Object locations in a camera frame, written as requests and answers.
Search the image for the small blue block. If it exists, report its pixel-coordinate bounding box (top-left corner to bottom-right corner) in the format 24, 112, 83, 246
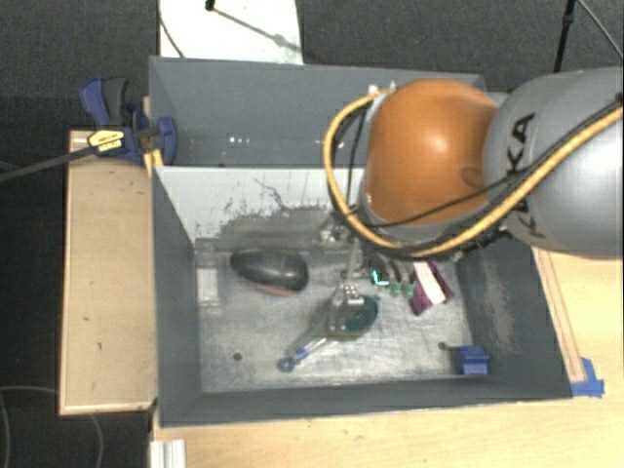
450, 344, 490, 376

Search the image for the black oval computer mouse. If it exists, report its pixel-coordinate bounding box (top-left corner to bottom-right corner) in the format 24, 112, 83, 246
229, 247, 310, 298

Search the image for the grey metal bin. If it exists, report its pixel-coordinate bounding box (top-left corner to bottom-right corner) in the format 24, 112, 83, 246
147, 55, 574, 429

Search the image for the pale wood board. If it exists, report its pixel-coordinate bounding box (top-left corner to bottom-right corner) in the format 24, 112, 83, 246
58, 129, 160, 416

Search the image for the dark green fuzzy thing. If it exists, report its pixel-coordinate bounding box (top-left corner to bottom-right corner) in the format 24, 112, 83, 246
335, 293, 382, 338

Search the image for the grey tool with blue ring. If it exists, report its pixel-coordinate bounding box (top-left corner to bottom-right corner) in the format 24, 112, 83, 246
276, 304, 342, 373

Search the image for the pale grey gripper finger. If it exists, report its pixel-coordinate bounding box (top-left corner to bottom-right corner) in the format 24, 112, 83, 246
342, 295, 367, 335
326, 284, 357, 336

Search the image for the purple box with white label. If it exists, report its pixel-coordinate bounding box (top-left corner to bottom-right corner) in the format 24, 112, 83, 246
408, 258, 455, 317

